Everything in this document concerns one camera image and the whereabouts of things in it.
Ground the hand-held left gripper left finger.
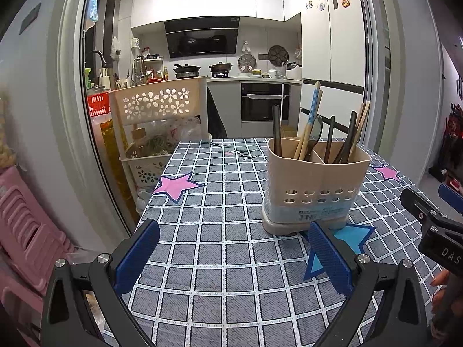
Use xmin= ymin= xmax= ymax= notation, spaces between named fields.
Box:
xmin=40 ymin=219 xmax=161 ymax=347

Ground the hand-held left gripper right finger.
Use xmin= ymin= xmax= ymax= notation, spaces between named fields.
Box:
xmin=307 ymin=220 xmax=430 ymax=347

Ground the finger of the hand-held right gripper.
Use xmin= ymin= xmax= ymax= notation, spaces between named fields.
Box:
xmin=438 ymin=184 xmax=463 ymax=215
xmin=400 ymin=187 xmax=445 ymax=232

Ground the beige plastic utensil holder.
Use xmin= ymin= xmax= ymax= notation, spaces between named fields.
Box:
xmin=261 ymin=137 xmax=372 ymax=235

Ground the plain wooden chopstick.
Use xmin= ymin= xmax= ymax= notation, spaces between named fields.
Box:
xmin=348 ymin=103 xmax=365 ymax=152
xmin=352 ymin=101 xmax=372 ymax=146

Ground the black chopstick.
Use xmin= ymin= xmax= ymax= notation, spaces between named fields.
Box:
xmin=324 ymin=116 xmax=336 ymax=163

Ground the person's right hand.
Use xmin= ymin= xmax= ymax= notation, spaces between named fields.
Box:
xmin=430 ymin=270 xmax=453 ymax=337

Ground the red packaged goods pile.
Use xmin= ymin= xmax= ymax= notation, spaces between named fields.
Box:
xmin=429 ymin=102 xmax=463 ymax=189

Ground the grey checked star tablecloth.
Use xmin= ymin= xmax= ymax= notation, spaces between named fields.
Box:
xmin=102 ymin=137 xmax=451 ymax=347

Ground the yellow cooking oil bottle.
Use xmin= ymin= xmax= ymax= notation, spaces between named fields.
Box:
xmin=99 ymin=117 xmax=126 ymax=203

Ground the pink plastic stool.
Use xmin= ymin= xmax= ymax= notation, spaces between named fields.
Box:
xmin=0 ymin=256 xmax=46 ymax=346
xmin=0 ymin=168 xmax=75 ymax=293

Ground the clear plastic bag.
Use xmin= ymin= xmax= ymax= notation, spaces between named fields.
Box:
xmin=170 ymin=116 xmax=202 ymax=141

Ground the beige plastic storage trolley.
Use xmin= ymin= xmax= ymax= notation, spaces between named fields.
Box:
xmin=108 ymin=77 xmax=213 ymax=189

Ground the red plastic crate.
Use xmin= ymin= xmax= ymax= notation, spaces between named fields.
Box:
xmin=87 ymin=92 xmax=111 ymax=117

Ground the black built-in oven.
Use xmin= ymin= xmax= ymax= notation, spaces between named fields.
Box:
xmin=240 ymin=82 xmax=291 ymax=123

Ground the clear bag of beige balls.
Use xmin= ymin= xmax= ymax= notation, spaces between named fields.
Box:
xmin=0 ymin=88 xmax=19 ymax=170

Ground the black wok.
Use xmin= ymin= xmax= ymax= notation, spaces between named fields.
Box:
xmin=173 ymin=64 xmax=202 ymax=79

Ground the white refrigerator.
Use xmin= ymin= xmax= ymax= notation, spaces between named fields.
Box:
xmin=300 ymin=0 xmax=367 ymax=142

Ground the black kitchen faucet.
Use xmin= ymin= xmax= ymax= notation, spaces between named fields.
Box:
xmin=89 ymin=49 xmax=106 ymax=70

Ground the black cooking pot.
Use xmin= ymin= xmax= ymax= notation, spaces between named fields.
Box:
xmin=209 ymin=62 xmax=232 ymax=77

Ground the round grey steamer plate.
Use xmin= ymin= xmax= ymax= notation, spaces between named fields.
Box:
xmin=238 ymin=53 xmax=257 ymax=71

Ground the black range hood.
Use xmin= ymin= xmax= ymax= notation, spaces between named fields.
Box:
xmin=163 ymin=16 xmax=241 ymax=59

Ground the round dark wall trivet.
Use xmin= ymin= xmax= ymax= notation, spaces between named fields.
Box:
xmin=267 ymin=45 xmax=289 ymax=66

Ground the dark wall switch panel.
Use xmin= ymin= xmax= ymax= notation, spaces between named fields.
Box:
xmin=19 ymin=3 xmax=42 ymax=36

